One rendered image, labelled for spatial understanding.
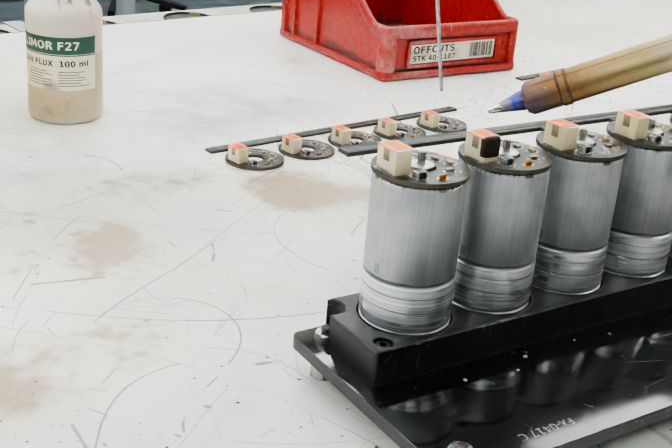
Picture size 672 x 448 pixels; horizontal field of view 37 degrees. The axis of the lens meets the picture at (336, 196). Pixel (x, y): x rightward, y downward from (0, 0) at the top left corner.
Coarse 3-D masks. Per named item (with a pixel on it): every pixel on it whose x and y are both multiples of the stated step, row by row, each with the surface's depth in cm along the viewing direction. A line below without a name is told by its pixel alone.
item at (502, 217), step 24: (480, 168) 26; (480, 192) 26; (504, 192) 26; (528, 192) 26; (480, 216) 27; (504, 216) 26; (528, 216) 27; (480, 240) 27; (504, 240) 27; (528, 240) 27; (480, 264) 27; (504, 264) 27; (528, 264) 27; (456, 288) 28; (480, 288) 27; (504, 288) 27; (528, 288) 28; (480, 312) 27; (504, 312) 27
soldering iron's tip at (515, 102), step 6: (510, 96) 24; (516, 96) 23; (504, 102) 24; (510, 102) 23; (516, 102) 23; (522, 102) 23; (492, 108) 24; (498, 108) 24; (504, 108) 24; (510, 108) 24; (516, 108) 23; (522, 108) 23
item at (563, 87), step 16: (640, 48) 22; (656, 48) 22; (592, 64) 23; (608, 64) 23; (624, 64) 22; (640, 64) 22; (656, 64) 22; (528, 80) 23; (544, 80) 23; (560, 80) 23; (576, 80) 23; (592, 80) 23; (608, 80) 23; (624, 80) 23; (640, 80) 23; (528, 96) 23; (544, 96) 23; (560, 96) 23; (576, 96) 23; (592, 96) 23
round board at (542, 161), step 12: (516, 144) 28; (528, 144) 28; (468, 156) 27; (504, 156) 26; (528, 156) 27; (540, 156) 27; (492, 168) 26; (504, 168) 26; (516, 168) 26; (528, 168) 26; (540, 168) 26
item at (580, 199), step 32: (576, 160) 27; (576, 192) 28; (608, 192) 28; (544, 224) 28; (576, 224) 28; (608, 224) 29; (544, 256) 29; (576, 256) 28; (544, 288) 29; (576, 288) 29
